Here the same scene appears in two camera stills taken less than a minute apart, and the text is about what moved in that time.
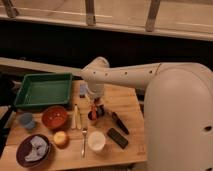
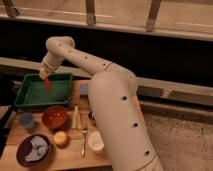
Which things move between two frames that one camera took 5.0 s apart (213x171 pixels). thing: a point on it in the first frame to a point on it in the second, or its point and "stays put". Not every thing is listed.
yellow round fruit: x=60 y=139 stays put
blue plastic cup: x=27 y=120 stays put
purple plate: x=32 y=150 stays put
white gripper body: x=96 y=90 to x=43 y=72
